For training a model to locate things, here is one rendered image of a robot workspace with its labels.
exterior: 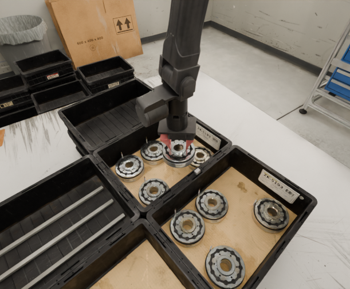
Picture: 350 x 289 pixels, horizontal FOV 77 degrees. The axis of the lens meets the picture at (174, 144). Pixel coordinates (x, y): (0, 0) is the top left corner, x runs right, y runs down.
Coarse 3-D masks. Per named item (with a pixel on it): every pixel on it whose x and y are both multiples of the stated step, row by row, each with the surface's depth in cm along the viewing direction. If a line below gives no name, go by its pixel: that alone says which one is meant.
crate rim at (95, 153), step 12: (132, 132) 81; (216, 132) 81; (108, 144) 77; (228, 144) 76; (96, 156) 73; (216, 156) 73; (108, 168) 69; (180, 180) 66; (168, 192) 64; (156, 204) 61
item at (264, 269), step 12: (252, 156) 73; (204, 168) 69; (264, 168) 70; (192, 180) 66; (288, 180) 66; (180, 192) 64; (300, 192) 64; (312, 204) 61; (300, 216) 59; (156, 228) 56; (168, 240) 56; (288, 240) 54; (180, 252) 52; (276, 252) 54; (192, 264) 51; (264, 264) 51; (264, 276) 49; (252, 288) 47
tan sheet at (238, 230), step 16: (224, 176) 79; (240, 176) 79; (224, 192) 75; (240, 192) 75; (256, 192) 75; (192, 208) 71; (240, 208) 71; (208, 224) 67; (224, 224) 67; (240, 224) 67; (288, 224) 67; (208, 240) 64; (224, 240) 64; (240, 240) 64; (256, 240) 64; (272, 240) 64; (192, 256) 61; (256, 256) 61; (240, 288) 56
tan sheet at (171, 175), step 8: (200, 144) 90; (136, 152) 87; (112, 168) 82; (144, 168) 82; (152, 168) 82; (160, 168) 82; (168, 168) 82; (176, 168) 82; (184, 168) 82; (152, 176) 79; (160, 176) 79; (168, 176) 79; (176, 176) 79; (184, 176) 79; (128, 184) 77; (136, 184) 77; (168, 184) 77; (136, 192) 75
